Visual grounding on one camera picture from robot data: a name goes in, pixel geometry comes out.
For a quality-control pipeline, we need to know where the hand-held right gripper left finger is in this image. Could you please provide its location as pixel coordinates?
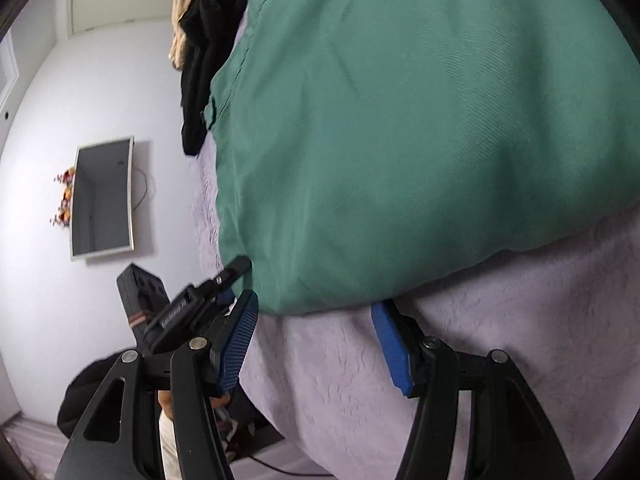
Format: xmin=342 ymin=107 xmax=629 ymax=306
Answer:
xmin=54 ymin=289 xmax=260 ymax=480

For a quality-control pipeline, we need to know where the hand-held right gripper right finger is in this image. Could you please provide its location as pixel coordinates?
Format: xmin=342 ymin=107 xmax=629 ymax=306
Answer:
xmin=371 ymin=301 xmax=576 ymax=480

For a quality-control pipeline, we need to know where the green work jacket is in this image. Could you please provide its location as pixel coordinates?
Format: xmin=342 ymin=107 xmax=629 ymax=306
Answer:
xmin=202 ymin=0 xmax=640 ymax=317

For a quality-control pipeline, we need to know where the person's left forearm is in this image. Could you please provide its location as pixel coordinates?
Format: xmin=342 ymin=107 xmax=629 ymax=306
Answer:
xmin=159 ymin=412 xmax=183 ymax=480

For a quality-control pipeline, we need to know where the purple embossed blanket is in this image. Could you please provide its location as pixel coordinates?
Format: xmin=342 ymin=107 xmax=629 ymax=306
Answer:
xmin=192 ymin=15 xmax=640 ymax=480

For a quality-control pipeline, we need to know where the black bag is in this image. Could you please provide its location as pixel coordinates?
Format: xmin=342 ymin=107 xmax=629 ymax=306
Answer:
xmin=56 ymin=352 xmax=132 ymax=438

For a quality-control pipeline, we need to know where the artificial flower decoration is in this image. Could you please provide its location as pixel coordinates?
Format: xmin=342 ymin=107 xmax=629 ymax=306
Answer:
xmin=49 ymin=167 xmax=78 ymax=231

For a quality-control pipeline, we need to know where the black garment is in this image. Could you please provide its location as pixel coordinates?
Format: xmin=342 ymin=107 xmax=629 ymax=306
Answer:
xmin=179 ymin=0 xmax=256 ymax=157

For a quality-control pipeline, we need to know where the cream striped garment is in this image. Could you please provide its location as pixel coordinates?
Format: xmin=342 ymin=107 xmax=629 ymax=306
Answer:
xmin=167 ymin=0 xmax=221 ymax=68

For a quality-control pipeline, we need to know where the white door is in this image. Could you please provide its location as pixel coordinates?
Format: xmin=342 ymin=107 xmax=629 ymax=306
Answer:
xmin=65 ymin=0 xmax=176 ymax=38

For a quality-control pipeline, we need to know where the wall-mounted television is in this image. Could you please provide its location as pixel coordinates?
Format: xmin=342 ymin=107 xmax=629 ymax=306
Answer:
xmin=70 ymin=135 xmax=136 ymax=261

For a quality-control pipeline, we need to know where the black television cable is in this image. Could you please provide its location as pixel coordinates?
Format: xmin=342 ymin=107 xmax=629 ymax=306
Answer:
xmin=131 ymin=166 xmax=149 ymax=213

